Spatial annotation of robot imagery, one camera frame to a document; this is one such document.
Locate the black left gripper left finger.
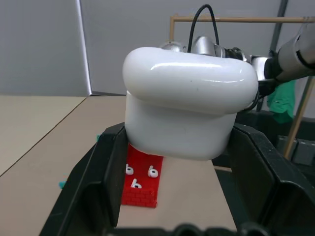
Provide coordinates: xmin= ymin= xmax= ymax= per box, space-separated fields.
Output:
xmin=40 ymin=122 xmax=129 ymax=236

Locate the grey metal pole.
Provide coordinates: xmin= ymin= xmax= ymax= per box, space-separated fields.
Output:
xmin=269 ymin=0 xmax=289 ymax=54

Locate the white earbuds charging case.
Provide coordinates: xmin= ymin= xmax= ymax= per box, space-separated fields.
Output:
xmin=122 ymin=46 xmax=259 ymax=162

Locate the red brick-pattern tray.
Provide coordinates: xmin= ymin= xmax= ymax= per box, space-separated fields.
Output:
xmin=120 ymin=144 xmax=166 ymax=208

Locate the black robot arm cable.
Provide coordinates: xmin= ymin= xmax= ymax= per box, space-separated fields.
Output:
xmin=187 ymin=4 xmax=221 ymax=54

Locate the dark grey storage crate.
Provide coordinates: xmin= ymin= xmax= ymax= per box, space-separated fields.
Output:
xmin=277 ymin=134 xmax=315 ymax=166

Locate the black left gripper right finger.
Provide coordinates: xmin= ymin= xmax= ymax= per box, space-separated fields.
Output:
xmin=229 ymin=122 xmax=315 ymax=236

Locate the green cloth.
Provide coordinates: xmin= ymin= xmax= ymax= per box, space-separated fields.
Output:
xmin=267 ymin=80 xmax=296 ymax=124

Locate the wooden rack frame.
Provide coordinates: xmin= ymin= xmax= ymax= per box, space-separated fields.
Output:
xmin=169 ymin=15 xmax=315 ymax=173

